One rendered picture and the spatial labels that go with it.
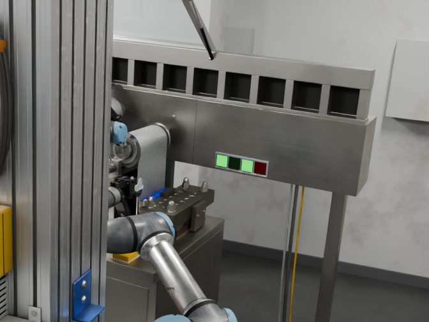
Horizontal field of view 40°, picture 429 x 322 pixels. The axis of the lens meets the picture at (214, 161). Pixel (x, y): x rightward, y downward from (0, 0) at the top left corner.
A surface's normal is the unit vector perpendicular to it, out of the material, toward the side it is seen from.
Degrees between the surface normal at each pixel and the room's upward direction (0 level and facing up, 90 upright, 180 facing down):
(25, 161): 90
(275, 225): 90
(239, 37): 90
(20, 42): 90
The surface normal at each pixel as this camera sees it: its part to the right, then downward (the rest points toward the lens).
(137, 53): -0.40, 0.22
